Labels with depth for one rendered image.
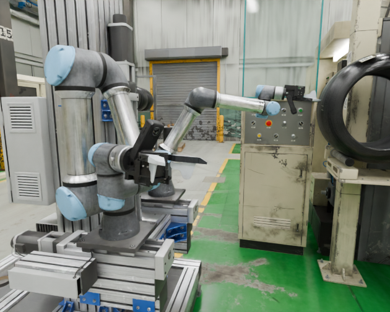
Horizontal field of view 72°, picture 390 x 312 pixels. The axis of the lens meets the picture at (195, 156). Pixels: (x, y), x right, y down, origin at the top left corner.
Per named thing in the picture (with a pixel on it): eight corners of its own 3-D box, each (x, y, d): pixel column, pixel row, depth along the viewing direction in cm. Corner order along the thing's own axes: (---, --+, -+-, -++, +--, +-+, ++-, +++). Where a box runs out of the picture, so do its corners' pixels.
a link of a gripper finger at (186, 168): (205, 180, 70) (169, 177, 70) (207, 157, 69) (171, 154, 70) (205, 182, 67) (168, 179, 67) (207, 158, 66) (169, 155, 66)
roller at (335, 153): (332, 148, 177) (339, 150, 176) (330, 155, 178) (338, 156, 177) (346, 158, 144) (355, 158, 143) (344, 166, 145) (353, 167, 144)
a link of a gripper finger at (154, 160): (164, 187, 55) (157, 179, 64) (166, 158, 55) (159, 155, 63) (148, 186, 54) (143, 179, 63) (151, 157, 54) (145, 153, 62)
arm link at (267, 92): (255, 99, 166) (257, 85, 165) (273, 101, 163) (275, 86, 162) (254, 98, 159) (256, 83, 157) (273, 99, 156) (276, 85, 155)
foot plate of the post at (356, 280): (317, 260, 213) (317, 255, 213) (355, 265, 206) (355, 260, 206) (323, 280, 188) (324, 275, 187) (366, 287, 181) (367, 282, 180)
